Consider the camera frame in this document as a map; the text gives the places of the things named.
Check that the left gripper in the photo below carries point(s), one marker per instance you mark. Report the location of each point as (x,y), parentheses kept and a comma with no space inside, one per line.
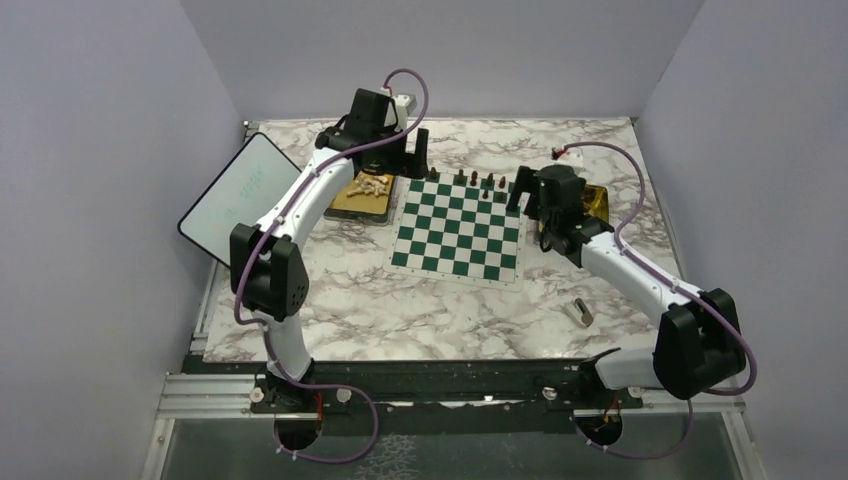
(407,164)

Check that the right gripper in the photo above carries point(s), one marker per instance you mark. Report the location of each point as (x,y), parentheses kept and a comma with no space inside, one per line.
(528,181)

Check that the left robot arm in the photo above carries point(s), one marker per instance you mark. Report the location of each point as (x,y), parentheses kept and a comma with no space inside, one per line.
(268,275)

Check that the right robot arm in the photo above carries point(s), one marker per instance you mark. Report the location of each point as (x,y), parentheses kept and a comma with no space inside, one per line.
(698,342)

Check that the gold tin with light pieces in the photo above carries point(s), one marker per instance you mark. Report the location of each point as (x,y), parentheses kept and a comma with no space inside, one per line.
(366,199)

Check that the gold tin with dark pieces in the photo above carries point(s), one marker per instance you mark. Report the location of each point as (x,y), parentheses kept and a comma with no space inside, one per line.
(595,203)

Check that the green white chess board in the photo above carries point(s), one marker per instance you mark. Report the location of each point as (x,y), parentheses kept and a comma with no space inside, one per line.
(447,232)

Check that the beige black small device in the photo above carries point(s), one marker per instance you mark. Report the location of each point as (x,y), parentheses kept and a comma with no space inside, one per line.
(579,313)

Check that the small whiteboard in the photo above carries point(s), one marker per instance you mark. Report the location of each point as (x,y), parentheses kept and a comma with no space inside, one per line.
(250,184)

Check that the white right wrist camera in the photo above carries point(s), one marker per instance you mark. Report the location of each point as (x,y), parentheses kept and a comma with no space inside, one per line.
(567,154)

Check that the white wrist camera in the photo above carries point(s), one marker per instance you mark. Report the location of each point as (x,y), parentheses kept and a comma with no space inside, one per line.
(567,154)
(401,107)

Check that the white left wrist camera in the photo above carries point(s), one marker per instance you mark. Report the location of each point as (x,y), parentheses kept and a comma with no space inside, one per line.
(401,107)

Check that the black mounting rail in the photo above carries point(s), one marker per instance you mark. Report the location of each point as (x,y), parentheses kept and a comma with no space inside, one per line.
(354,398)

